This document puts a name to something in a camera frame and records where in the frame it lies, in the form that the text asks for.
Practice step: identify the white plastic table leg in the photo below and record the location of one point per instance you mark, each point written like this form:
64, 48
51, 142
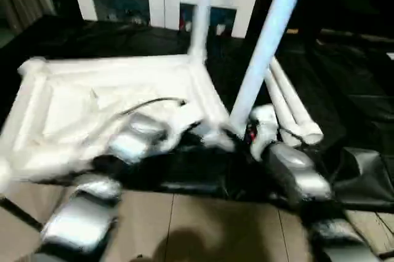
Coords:
280, 102
298, 108
268, 40
201, 10

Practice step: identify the white plastic table top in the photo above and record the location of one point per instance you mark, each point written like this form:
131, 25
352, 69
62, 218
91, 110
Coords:
80, 102

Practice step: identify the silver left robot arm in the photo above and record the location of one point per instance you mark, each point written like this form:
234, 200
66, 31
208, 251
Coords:
98, 200

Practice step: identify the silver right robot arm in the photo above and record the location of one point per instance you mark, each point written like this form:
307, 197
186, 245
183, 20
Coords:
308, 182

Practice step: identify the black work mat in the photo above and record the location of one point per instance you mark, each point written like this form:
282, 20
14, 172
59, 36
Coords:
351, 108

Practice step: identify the small tan tag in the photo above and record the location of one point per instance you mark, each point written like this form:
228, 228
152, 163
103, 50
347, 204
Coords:
292, 31

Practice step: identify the black work table leg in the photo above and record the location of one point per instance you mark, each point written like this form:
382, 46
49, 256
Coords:
18, 210

